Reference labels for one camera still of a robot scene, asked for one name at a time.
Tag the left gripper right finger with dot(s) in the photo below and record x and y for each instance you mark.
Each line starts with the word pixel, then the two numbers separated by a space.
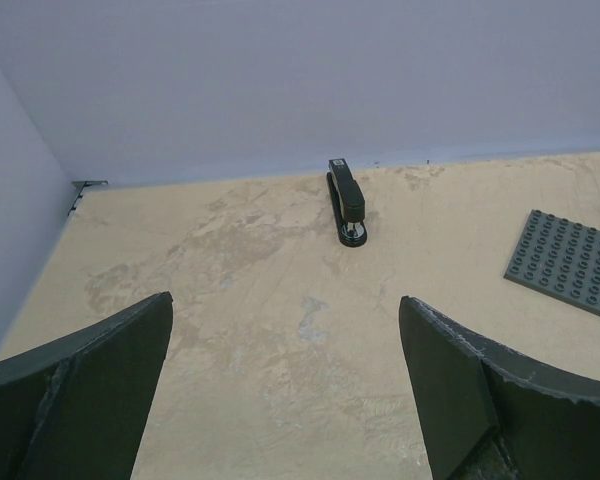
pixel 487 411

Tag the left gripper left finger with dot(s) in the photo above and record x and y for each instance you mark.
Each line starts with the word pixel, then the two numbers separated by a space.
pixel 77 407

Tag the black stapler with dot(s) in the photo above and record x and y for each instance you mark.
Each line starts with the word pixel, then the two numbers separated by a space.
pixel 348 204

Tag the grey lego baseplate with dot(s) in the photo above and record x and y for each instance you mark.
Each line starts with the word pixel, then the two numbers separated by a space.
pixel 560 259

